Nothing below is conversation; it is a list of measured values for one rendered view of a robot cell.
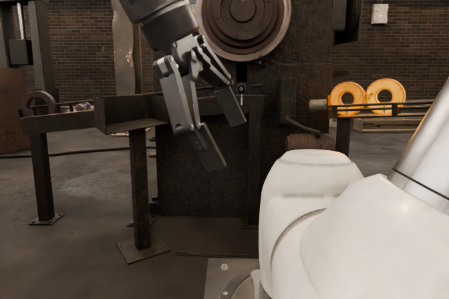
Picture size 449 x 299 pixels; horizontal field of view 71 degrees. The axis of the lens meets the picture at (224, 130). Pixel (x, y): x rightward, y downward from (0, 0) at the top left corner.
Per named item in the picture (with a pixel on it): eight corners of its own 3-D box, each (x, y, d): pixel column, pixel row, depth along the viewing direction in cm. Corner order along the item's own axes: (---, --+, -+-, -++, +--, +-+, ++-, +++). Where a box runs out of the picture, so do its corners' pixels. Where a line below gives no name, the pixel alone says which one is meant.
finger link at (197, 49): (175, 61, 46) (175, 53, 47) (214, 93, 55) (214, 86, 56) (197, 51, 44) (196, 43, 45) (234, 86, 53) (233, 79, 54)
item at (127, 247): (104, 247, 150) (93, 97, 138) (156, 232, 164) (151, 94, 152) (115, 269, 133) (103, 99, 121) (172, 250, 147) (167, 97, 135)
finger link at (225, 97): (214, 93, 54) (214, 91, 54) (230, 127, 56) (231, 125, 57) (228, 87, 52) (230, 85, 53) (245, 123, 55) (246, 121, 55)
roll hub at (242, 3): (213, 41, 152) (212, -21, 147) (271, 41, 151) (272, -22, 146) (212, 39, 146) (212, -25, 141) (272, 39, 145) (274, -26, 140)
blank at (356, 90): (331, 83, 150) (328, 83, 147) (365, 80, 140) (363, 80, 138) (332, 115, 152) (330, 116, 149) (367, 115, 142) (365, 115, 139)
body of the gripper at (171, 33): (156, 19, 48) (184, 74, 51) (126, 31, 41) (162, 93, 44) (196, -3, 45) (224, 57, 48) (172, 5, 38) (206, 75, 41)
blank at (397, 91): (365, 80, 140) (363, 80, 138) (405, 76, 131) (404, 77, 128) (367, 115, 142) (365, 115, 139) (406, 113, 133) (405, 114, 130)
